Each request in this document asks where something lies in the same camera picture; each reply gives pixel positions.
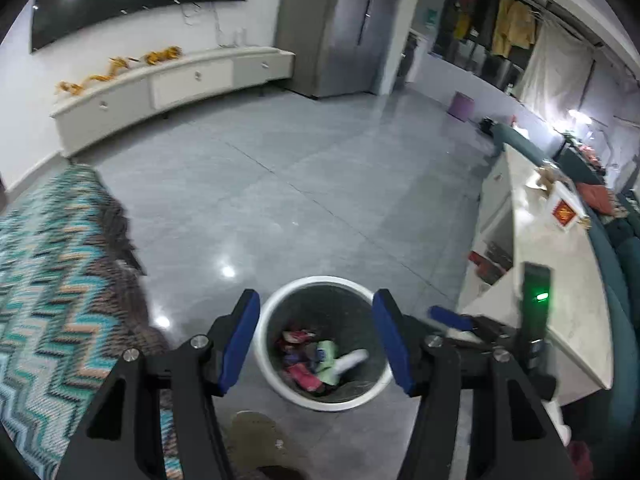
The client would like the white hanging cloth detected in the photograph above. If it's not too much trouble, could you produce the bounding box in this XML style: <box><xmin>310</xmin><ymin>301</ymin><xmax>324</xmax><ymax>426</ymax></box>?
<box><xmin>514</xmin><ymin>24</ymin><xmax>596</xmax><ymax>122</ymax></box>

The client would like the beige slipper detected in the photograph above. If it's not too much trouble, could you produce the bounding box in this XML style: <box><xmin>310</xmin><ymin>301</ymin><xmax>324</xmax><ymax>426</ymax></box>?
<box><xmin>232</xmin><ymin>409</ymin><xmax>297</xmax><ymax>480</ymax></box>

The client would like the purple stool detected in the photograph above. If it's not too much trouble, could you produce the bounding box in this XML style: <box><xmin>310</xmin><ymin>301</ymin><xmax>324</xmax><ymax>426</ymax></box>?
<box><xmin>449</xmin><ymin>90</ymin><xmax>475</xmax><ymax>122</ymax></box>

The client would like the white marble coffee table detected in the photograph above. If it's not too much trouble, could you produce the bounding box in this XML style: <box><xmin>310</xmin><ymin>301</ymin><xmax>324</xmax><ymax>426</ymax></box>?
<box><xmin>457</xmin><ymin>144</ymin><xmax>615</xmax><ymax>406</ymax></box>

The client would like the grey refrigerator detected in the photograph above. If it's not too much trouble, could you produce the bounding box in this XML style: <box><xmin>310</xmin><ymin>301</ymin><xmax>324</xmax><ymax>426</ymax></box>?
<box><xmin>273</xmin><ymin>0</ymin><xmax>424</xmax><ymax>99</ymax></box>

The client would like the white television cabinet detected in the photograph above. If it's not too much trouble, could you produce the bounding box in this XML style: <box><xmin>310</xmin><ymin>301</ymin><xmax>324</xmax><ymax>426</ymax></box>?
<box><xmin>49</xmin><ymin>45</ymin><xmax>295</xmax><ymax>158</ymax></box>

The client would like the television cable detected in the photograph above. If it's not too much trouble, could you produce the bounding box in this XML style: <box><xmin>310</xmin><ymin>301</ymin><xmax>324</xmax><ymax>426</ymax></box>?
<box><xmin>179</xmin><ymin>2</ymin><xmax>237</xmax><ymax>49</ymax></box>

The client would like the crumpled beige paper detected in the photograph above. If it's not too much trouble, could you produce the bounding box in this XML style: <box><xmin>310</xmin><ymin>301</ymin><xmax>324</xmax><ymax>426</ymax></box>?
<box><xmin>524</xmin><ymin>162</ymin><xmax>559</xmax><ymax>194</ymax></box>

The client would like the zigzag knitted blanket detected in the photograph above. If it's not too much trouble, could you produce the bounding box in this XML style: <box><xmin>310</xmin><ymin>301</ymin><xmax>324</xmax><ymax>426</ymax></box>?
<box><xmin>0</xmin><ymin>165</ymin><xmax>176</xmax><ymax>480</ymax></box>

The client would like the red and white card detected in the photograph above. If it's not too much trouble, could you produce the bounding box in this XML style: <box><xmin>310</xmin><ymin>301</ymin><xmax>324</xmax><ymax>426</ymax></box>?
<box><xmin>547</xmin><ymin>189</ymin><xmax>584</xmax><ymax>234</ymax></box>

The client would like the teal sofa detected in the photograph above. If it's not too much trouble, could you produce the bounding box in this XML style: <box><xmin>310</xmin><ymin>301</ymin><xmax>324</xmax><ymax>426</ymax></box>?
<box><xmin>492</xmin><ymin>122</ymin><xmax>640</xmax><ymax>480</ymax></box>

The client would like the red and grey packet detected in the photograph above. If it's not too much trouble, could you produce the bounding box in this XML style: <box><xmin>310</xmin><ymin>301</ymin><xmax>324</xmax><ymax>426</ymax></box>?
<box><xmin>279</xmin><ymin>328</ymin><xmax>317</xmax><ymax>349</ymax></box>

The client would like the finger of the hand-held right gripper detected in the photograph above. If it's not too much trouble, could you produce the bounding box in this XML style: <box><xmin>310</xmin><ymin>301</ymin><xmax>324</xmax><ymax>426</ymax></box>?
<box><xmin>428</xmin><ymin>306</ymin><xmax>523</xmax><ymax>347</ymax></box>

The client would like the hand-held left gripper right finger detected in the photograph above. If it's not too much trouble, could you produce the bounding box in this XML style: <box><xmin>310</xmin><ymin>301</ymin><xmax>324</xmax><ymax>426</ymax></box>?
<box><xmin>372</xmin><ymin>288</ymin><xmax>573</xmax><ymax>480</ymax></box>

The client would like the white printed packet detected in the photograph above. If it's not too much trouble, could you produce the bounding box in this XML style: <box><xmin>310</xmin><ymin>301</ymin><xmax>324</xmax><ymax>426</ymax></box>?
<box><xmin>332</xmin><ymin>348</ymin><xmax>370</xmax><ymax>375</ymax></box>

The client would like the red snack packet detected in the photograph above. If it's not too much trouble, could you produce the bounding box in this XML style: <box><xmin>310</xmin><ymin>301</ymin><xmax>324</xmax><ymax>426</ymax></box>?
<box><xmin>285</xmin><ymin>362</ymin><xmax>324</xmax><ymax>394</ymax></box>

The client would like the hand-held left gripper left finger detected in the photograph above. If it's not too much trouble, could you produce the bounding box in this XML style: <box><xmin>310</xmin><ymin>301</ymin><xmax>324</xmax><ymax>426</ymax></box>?
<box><xmin>57</xmin><ymin>288</ymin><xmax>261</xmax><ymax>480</ymax></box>

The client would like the red and black box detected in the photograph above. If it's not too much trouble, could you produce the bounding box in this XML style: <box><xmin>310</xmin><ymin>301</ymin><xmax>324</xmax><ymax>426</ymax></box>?
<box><xmin>468</xmin><ymin>242</ymin><xmax>514</xmax><ymax>286</ymax></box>

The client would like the red cushion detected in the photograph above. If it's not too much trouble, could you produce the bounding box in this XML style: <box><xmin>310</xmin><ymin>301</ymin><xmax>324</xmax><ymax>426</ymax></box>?
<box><xmin>579</xmin><ymin>183</ymin><xmax>614</xmax><ymax>216</ymax></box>

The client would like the white round trash bin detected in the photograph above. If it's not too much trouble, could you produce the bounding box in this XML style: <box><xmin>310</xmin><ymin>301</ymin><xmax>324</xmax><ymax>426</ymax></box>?
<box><xmin>254</xmin><ymin>275</ymin><xmax>394</xmax><ymax>413</ymax></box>

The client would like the golden dragon ornament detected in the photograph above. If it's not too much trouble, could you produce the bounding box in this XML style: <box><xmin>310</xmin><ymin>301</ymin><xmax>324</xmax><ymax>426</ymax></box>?
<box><xmin>144</xmin><ymin>45</ymin><xmax>182</xmax><ymax>66</ymax></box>
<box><xmin>89</xmin><ymin>57</ymin><xmax>142</xmax><ymax>84</ymax></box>

